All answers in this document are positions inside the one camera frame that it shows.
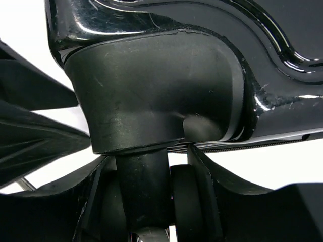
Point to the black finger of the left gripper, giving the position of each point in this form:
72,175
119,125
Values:
30,141

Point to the black and white suitcase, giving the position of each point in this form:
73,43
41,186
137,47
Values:
154,77

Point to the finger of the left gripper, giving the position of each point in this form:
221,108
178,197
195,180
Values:
24,85

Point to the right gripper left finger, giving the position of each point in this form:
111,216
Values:
67,209

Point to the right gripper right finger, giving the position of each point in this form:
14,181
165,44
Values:
238,210

